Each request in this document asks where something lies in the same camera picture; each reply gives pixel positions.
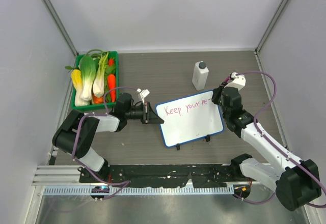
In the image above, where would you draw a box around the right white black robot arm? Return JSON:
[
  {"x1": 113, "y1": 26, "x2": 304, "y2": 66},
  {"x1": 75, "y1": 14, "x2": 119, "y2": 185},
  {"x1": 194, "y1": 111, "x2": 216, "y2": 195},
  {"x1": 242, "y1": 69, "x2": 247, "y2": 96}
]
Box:
[{"x1": 211, "y1": 83, "x2": 322, "y2": 211}]

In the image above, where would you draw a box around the purple cable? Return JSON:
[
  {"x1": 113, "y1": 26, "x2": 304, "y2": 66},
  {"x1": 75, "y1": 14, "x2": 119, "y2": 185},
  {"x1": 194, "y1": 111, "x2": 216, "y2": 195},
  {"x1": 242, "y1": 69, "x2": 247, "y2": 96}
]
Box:
[
  {"x1": 72, "y1": 86, "x2": 140, "y2": 201},
  {"x1": 233, "y1": 70, "x2": 326, "y2": 208}
]

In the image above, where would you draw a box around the blue framed whiteboard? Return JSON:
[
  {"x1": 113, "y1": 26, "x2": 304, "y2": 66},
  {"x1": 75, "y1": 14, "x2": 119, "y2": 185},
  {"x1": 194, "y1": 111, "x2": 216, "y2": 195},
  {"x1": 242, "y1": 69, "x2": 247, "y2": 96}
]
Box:
[{"x1": 156, "y1": 90, "x2": 224, "y2": 148}]

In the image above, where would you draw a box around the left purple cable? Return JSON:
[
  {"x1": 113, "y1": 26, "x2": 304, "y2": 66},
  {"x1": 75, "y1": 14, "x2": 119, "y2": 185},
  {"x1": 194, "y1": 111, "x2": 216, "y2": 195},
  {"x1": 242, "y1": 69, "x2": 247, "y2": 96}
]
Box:
[{"x1": 72, "y1": 86, "x2": 140, "y2": 201}]

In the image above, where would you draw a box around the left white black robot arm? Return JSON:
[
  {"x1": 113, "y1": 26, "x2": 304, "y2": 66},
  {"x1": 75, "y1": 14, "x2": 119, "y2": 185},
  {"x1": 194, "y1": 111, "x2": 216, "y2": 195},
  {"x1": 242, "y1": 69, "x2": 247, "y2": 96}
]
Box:
[{"x1": 52, "y1": 93, "x2": 164, "y2": 183}]

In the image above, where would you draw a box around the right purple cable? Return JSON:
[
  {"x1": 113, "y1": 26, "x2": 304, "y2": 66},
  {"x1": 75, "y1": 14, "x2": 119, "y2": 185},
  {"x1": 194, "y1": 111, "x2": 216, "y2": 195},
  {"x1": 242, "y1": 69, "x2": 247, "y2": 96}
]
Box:
[{"x1": 233, "y1": 70, "x2": 326, "y2": 208}]

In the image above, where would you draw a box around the green bok choy toy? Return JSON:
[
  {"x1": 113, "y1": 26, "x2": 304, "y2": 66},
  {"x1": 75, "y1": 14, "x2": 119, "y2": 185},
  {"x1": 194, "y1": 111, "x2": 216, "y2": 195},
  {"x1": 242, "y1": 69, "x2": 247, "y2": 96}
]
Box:
[{"x1": 79, "y1": 55, "x2": 96, "y2": 101}]

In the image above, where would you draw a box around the orange carrot toy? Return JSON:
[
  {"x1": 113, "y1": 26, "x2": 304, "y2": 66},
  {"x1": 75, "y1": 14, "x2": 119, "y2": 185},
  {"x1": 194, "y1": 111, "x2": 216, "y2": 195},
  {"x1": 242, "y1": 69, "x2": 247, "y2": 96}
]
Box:
[{"x1": 107, "y1": 74, "x2": 117, "y2": 99}]

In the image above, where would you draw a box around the small red strawberry toy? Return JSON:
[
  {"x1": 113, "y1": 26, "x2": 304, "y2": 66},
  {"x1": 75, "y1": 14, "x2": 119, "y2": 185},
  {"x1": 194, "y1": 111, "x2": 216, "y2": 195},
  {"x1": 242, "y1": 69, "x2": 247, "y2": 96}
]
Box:
[{"x1": 108, "y1": 59, "x2": 115, "y2": 66}]

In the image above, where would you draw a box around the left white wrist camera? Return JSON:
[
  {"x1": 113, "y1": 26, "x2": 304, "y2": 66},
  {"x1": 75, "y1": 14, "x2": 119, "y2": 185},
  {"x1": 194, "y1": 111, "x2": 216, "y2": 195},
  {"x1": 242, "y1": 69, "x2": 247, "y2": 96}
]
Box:
[{"x1": 137, "y1": 88, "x2": 150, "y2": 104}]

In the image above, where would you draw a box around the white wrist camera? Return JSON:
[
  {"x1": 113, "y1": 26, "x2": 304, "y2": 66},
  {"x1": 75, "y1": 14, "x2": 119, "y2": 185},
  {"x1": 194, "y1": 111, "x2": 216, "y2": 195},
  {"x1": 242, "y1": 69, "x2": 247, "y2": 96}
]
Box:
[
  {"x1": 137, "y1": 88, "x2": 150, "y2": 104},
  {"x1": 225, "y1": 72, "x2": 246, "y2": 91}
]

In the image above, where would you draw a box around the yellow cabbage toy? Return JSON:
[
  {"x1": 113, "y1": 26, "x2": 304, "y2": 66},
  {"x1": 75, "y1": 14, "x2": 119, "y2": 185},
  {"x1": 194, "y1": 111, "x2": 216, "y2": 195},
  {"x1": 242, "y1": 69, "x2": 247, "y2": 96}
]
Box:
[{"x1": 71, "y1": 69, "x2": 83, "y2": 92}]

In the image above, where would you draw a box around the pale green celery toy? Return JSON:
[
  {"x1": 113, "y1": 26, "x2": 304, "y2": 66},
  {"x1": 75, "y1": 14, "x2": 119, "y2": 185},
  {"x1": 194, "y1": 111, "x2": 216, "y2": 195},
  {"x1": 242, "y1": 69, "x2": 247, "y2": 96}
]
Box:
[{"x1": 92, "y1": 52, "x2": 108, "y2": 97}]

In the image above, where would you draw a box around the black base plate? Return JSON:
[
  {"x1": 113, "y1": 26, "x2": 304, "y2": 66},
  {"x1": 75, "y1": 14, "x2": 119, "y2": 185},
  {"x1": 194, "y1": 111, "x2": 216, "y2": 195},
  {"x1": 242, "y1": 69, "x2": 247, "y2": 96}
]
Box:
[{"x1": 78, "y1": 163, "x2": 255, "y2": 188}]

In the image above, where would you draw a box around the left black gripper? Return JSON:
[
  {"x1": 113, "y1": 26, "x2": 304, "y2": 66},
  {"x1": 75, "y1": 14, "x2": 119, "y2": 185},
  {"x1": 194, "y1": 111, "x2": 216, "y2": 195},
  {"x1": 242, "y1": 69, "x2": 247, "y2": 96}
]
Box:
[{"x1": 125, "y1": 102, "x2": 164, "y2": 124}]

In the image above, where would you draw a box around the aluminium frame rail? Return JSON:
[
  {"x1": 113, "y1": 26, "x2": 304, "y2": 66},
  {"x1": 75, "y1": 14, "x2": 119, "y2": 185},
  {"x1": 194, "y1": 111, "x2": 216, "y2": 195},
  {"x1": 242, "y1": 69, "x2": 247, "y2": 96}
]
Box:
[{"x1": 32, "y1": 163, "x2": 281, "y2": 186}]

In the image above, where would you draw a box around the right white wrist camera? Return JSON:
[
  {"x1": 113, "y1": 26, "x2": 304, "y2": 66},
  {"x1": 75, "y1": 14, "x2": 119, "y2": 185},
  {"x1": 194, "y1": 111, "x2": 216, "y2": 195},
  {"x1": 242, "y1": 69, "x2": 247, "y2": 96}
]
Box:
[{"x1": 225, "y1": 72, "x2": 246, "y2": 91}]

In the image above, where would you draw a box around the white bottle grey cap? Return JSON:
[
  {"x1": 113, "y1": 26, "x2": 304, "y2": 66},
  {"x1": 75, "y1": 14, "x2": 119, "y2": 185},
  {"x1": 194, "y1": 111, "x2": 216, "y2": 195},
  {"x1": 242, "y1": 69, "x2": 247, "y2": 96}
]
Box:
[{"x1": 192, "y1": 61, "x2": 209, "y2": 91}]

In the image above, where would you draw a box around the green plastic basket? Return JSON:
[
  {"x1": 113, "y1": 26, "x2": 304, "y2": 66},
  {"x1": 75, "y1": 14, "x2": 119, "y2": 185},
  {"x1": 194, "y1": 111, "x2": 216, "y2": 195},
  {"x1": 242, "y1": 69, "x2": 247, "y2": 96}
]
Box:
[{"x1": 66, "y1": 49, "x2": 119, "y2": 111}]

